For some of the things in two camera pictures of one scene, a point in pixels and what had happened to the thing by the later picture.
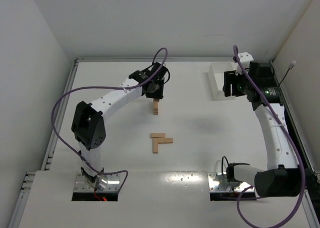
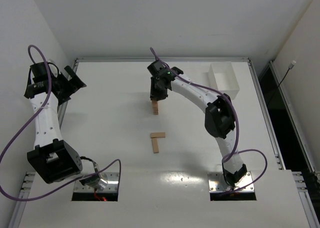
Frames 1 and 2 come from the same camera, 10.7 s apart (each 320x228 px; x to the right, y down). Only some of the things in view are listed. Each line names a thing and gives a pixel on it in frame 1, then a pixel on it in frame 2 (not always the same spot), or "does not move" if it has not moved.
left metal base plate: [112, 183] does not move
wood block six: [155, 145] does not move
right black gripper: [230, 82] to [155, 93]
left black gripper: [155, 92] to [69, 85]
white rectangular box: [216, 77] does not move
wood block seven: [157, 135] does not move
